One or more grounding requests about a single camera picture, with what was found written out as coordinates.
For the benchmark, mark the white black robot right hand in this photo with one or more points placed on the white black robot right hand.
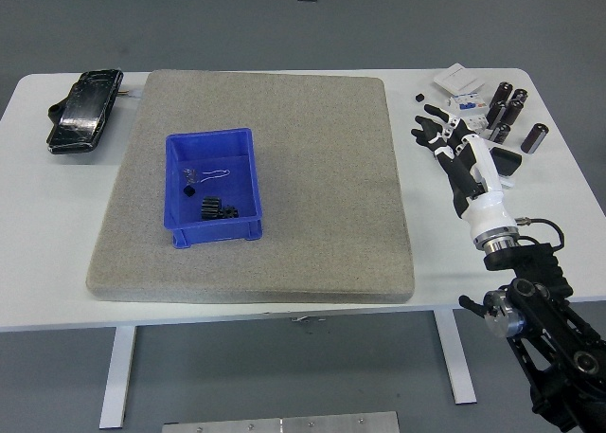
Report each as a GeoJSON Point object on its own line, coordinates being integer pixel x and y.
{"type": "Point", "coordinates": [487, 205]}

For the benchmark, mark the small black gear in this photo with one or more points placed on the small black gear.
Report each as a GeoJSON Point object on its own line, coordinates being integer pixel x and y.
{"type": "Point", "coordinates": [230, 212]}

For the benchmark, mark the large black gear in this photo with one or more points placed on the large black gear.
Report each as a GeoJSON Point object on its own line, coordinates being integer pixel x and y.
{"type": "Point", "coordinates": [210, 208]}

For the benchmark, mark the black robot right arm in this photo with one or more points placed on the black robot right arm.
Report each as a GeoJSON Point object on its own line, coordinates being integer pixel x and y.
{"type": "Point", "coordinates": [544, 310]}

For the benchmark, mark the blue plastic box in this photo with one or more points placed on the blue plastic box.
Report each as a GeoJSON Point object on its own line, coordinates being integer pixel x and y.
{"type": "Point", "coordinates": [213, 234]}

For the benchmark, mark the black power adapter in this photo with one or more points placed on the black power adapter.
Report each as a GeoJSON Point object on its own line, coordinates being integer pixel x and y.
{"type": "Point", "coordinates": [509, 160]}

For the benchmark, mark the dark brown cylindrical capacitor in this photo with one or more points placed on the dark brown cylindrical capacitor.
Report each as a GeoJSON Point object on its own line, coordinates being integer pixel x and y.
{"type": "Point", "coordinates": [512, 113]}
{"type": "Point", "coordinates": [535, 138]}
{"type": "Point", "coordinates": [502, 93]}
{"type": "Point", "coordinates": [520, 95]}
{"type": "Point", "coordinates": [501, 133]}
{"type": "Point", "coordinates": [496, 114]}

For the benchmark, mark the white circuit breaker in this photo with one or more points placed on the white circuit breaker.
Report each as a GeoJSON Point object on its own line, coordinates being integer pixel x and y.
{"type": "Point", "coordinates": [469, 105]}

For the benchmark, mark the small black cube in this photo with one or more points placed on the small black cube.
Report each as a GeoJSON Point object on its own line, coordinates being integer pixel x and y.
{"type": "Point", "coordinates": [419, 97]}
{"type": "Point", "coordinates": [190, 191]}

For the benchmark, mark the white table leg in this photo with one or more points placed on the white table leg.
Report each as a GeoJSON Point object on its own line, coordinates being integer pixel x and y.
{"type": "Point", "coordinates": [454, 357]}
{"type": "Point", "coordinates": [116, 381]}

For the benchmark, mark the grey-brown foam mat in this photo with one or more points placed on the grey-brown foam mat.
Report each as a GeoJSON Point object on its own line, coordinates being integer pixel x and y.
{"type": "Point", "coordinates": [284, 120]}

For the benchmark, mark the small bag of screws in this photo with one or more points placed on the small bag of screws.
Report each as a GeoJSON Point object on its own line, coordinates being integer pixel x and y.
{"type": "Point", "coordinates": [189, 173]}

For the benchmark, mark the black wrapped battery pack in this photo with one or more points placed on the black wrapped battery pack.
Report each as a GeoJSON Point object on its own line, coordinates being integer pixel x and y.
{"type": "Point", "coordinates": [80, 111]}

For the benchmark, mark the white flat switch panel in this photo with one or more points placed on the white flat switch panel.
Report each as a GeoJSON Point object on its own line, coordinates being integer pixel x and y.
{"type": "Point", "coordinates": [458, 77]}

